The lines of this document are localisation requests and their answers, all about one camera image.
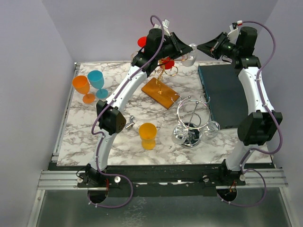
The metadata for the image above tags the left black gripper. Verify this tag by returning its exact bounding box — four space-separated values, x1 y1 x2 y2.
155 32 192 60

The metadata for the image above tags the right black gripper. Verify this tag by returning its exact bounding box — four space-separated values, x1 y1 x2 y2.
196 32 239 61

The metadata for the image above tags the clear wine glass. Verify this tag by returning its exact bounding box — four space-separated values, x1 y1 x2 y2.
181 44 197 67

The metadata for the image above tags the yellow wine glass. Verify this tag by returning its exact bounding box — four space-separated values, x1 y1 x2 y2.
139 123 157 150

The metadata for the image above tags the orange wine glass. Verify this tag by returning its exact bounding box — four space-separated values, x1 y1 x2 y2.
72 75 95 104

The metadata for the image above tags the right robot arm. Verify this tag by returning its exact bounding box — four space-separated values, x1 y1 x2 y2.
197 21 283 185

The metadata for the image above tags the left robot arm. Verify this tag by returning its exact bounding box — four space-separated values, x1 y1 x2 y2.
78 28 193 187

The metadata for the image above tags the right red wine glass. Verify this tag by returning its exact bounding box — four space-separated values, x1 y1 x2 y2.
159 59 175 70

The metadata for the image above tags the red wine glass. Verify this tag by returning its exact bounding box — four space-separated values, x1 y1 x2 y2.
137 36 147 48
159 59 175 70

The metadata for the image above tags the left red wine glass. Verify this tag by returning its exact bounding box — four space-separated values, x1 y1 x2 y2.
137 36 147 48

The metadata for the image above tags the blue wine glass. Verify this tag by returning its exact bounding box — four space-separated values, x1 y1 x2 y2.
87 70 108 99

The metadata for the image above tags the white cylinder fitting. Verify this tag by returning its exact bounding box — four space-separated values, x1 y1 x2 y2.
133 124 141 132

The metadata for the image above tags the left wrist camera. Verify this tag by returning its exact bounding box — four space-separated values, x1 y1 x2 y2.
162 19 170 36

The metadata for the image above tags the gold wire wine glass rack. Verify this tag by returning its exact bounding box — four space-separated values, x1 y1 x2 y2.
141 57 180 110

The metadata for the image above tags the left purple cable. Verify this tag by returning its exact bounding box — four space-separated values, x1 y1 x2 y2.
91 15 134 209

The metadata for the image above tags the purple cable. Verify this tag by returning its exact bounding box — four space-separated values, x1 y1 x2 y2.
91 15 134 209
222 20 285 208

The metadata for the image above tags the chrome wire glass rack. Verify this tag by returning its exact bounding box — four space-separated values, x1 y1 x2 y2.
174 94 211 148

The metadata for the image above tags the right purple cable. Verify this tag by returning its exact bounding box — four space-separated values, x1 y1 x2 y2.
222 20 285 208

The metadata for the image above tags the aluminium rail frame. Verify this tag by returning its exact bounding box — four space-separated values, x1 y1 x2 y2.
26 61 296 227

